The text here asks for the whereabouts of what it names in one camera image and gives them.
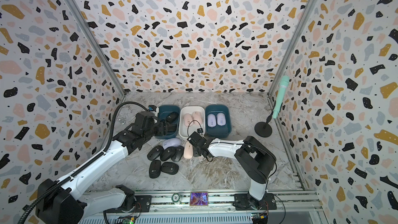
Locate green microphone on stand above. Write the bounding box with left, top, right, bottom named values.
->
left=255, top=75, right=289, bottom=138

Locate aluminium front rail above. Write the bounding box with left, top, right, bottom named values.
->
left=66, top=189, right=321, bottom=224

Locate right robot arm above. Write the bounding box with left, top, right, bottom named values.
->
left=187, top=132, right=277, bottom=202

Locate white storage box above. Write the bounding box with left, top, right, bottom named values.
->
left=179, top=106, right=206, bottom=139

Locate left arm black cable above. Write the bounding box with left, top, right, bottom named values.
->
left=17, top=101, right=150, bottom=224

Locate purple mouse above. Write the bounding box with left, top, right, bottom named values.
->
left=217, top=112, right=227, bottom=126
left=207, top=114, right=217, bottom=128
left=162, top=138, right=181, bottom=149

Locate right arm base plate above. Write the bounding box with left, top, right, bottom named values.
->
left=233, top=193, right=277, bottom=211

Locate teal storage box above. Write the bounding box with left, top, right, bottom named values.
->
left=205, top=104, right=232, bottom=139
left=156, top=105, right=180, bottom=140

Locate pink mouse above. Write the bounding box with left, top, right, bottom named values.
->
left=192, top=111, right=203, bottom=125
left=183, top=114, right=194, bottom=127
left=183, top=141, right=193, bottom=159

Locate black mouse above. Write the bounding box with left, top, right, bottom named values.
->
left=171, top=146, right=184, bottom=162
left=160, top=147, right=176, bottom=162
left=147, top=145, right=164, bottom=161
left=161, top=162, right=179, bottom=175
left=149, top=160, right=161, bottom=179
left=165, top=112, right=179, bottom=123
left=167, top=124, right=178, bottom=133

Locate left teal storage box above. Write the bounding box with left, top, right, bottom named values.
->
left=156, top=105, right=180, bottom=140

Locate right teal storage box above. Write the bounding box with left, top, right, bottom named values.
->
left=205, top=104, right=232, bottom=139

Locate round green button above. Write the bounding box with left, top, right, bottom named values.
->
left=172, top=193, right=181, bottom=205

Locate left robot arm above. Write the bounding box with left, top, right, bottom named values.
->
left=35, top=111, right=169, bottom=224

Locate small colourful screen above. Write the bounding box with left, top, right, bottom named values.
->
left=189, top=192, right=209, bottom=206

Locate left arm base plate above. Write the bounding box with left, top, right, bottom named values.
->
left=115, top=195, right=152, bottom=213

